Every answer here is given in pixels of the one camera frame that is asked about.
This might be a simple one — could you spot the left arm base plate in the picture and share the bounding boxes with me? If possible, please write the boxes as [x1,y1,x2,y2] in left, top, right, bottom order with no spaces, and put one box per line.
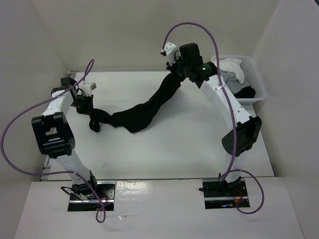
[61,180,116,212]

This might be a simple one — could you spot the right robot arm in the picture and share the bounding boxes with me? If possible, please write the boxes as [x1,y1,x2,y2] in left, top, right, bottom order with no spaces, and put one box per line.
[161,42,262,196]

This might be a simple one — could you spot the white tank top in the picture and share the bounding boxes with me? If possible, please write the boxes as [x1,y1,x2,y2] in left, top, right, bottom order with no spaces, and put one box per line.
[219,58,245,84]

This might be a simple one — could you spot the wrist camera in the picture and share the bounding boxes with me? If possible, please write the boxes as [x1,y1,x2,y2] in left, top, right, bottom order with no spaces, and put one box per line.
[160,42,180,66]
[79,83,97,97]

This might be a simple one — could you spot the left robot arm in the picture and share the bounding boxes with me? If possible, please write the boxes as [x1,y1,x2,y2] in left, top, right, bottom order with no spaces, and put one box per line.
[31,77,99,199]

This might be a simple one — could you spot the white plastic laundry basket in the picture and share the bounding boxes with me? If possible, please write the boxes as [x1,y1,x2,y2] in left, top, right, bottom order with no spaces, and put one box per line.
[219,55,267,105]

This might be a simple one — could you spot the black tank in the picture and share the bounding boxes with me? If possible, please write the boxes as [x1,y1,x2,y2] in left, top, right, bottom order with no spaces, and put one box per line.
[89,73,185,133]
[234,86,256,99]

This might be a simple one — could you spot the black tank top in basket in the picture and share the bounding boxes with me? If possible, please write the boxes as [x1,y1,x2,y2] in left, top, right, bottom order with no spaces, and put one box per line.
[234,86,256,99]

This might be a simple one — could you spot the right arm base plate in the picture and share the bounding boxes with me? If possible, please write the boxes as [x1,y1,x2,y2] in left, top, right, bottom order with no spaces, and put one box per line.
[198,177,250,209]

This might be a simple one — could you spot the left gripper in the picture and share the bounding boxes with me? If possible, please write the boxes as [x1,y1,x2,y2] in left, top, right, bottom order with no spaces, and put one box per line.
[70,93,96,117]

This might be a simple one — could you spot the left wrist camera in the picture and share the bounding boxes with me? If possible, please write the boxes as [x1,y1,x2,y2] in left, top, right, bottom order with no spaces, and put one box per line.
[79,83,97,97]

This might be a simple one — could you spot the grey tank top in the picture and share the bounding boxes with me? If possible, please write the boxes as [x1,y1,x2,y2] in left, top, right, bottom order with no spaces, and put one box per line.
[220,70,250,98]

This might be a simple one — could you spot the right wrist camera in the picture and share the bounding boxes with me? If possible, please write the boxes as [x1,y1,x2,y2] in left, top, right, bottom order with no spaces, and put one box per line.
[160,42,180,66]

